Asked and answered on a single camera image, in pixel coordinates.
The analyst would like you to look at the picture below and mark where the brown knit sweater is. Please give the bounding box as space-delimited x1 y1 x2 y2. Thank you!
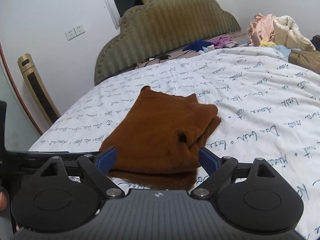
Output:
100 86 221 190

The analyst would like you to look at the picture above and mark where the pink clothes pile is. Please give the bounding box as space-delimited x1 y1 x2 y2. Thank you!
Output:
247 14 276 47

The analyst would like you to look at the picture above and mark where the person left hand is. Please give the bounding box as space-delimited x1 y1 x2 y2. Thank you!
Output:
0 187 9 211

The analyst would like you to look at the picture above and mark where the wood framed glass door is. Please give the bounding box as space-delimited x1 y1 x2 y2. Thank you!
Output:
1 49 42 151

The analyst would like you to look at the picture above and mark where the gold tower air conditioner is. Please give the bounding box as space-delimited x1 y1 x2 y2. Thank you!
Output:
17 53 61 125

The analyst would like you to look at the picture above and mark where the white quilt with blue script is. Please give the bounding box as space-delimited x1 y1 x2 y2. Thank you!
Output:
31 47 319 239

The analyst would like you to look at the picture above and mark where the purple garment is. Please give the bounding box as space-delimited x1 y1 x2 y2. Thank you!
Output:
210 36 239 49

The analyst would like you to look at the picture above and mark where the yellow garment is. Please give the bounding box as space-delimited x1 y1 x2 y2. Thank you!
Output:
259 39 276 47

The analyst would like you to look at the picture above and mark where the light blue garment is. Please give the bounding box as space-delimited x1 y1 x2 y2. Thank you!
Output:
271 45 292 61

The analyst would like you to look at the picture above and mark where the khaki quilted garment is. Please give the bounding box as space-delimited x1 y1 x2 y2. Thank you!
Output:
288 49 320 74

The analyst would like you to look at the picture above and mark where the cream padded jacket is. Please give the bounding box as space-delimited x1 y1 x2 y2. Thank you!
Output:
273 15 316 50

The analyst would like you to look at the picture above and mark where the olive upholstered headboard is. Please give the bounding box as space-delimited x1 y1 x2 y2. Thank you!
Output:
94 0 241 85

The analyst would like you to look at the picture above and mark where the black charger with cables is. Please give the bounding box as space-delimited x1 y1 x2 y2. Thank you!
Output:
136 54 171 68

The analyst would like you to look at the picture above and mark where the white double wall socket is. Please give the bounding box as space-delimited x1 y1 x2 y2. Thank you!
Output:
65 24 85 41

